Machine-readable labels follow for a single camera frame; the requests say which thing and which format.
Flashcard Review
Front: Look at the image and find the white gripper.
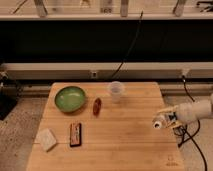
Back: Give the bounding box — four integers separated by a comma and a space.
157, 105, 185, 129

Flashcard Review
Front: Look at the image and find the clear plastic bottle white cap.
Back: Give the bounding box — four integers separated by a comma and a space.
152, 112, 176, 129

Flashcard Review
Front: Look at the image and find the translucent plastic cup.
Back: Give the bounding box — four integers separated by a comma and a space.
108, 81, 125, 103

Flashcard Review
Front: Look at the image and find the dark chocolate bar package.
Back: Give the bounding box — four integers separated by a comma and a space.
70, 123, 82, 147

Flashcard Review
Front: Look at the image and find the green bowl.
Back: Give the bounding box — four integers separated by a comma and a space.
54, 86, 86, 113

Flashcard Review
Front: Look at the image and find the white sponge block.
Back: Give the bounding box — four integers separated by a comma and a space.
36, 129, 57, 152

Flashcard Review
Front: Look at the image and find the black equipment at left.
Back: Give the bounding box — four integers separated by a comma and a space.
0, 71, 21, 121

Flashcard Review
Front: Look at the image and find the black cable at right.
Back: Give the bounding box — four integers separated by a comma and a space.
174, 75, 209, 171

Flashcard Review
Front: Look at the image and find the white wall outlet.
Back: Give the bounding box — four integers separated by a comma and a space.
90, 70, 98, 79

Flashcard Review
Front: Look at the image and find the black cable on wall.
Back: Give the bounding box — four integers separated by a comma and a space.
103, 10, 145, 81

